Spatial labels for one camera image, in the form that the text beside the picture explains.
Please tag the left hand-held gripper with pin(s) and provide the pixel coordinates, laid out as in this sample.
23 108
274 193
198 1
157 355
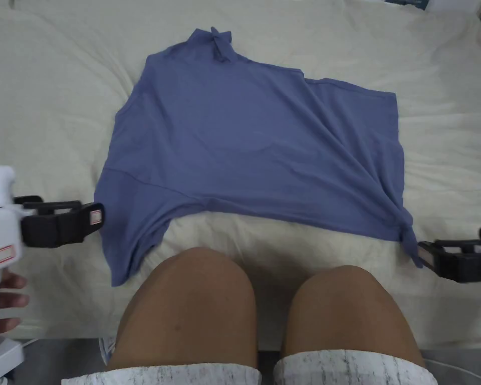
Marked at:
0 224

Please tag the blue shirt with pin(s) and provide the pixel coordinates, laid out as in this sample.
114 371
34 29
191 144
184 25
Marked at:
232 152

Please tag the person's left hand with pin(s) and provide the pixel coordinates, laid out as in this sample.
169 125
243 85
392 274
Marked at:
9 301

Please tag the bed with beige sheet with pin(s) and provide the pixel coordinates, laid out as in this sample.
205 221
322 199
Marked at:
437 132

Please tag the person's legs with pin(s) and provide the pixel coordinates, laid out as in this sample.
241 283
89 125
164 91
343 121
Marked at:
192 317

